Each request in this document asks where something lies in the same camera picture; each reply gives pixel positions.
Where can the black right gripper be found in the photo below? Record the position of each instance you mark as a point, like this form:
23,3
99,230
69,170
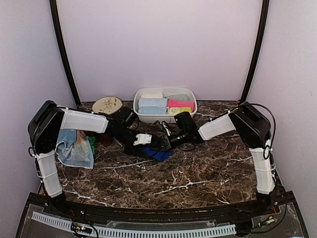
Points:
166,143

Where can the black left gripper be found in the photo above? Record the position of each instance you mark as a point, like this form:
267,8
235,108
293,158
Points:
132,151

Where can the royal blue microfiber towel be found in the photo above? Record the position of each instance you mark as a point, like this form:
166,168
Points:
157,155

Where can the light blue patterned towel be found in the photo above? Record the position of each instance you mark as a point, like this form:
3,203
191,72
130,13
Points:
73,149

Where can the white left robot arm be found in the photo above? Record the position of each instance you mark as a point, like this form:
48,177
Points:
55,126

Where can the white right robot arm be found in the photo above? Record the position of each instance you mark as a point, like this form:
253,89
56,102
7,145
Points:
254,129

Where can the brown towel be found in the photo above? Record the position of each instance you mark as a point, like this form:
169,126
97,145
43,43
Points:
101,138

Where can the lime lemon print towel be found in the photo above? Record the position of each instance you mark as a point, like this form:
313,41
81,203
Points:
177,110

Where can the pink rolled towel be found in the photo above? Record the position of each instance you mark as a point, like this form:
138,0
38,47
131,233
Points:
173,103

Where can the light blue rolled towel front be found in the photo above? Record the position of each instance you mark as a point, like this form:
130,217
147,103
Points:
153,110

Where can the light blue rolled towel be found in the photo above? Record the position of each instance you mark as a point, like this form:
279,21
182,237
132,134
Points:
153,110
152,102

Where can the sage green rolled towel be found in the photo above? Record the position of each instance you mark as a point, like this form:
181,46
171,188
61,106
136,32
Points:
179,97

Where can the floral ceramic plate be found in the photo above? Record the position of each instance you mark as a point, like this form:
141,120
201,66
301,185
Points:
107,105

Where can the light blue rolled towel rear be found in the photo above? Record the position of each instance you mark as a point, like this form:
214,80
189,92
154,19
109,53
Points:
152,102

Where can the white rolled towel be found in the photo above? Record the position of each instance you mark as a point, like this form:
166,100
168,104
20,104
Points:
152,95

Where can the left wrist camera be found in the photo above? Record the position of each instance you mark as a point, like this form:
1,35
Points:
142,139

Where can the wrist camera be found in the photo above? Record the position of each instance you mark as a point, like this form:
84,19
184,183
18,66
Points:
163,127
142,139

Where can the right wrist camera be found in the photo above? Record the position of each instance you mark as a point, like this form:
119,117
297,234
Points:
163,127

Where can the white slotted cable duct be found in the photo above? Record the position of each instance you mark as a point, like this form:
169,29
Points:
116,229

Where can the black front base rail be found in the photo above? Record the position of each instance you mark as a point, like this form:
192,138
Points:
241,213

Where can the black left corner post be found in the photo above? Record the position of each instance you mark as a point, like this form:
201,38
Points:
62,51

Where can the black corner post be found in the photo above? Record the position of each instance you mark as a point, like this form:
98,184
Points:
256,51
62,51

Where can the black right corner post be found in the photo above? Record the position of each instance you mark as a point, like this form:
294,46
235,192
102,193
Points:
256,51

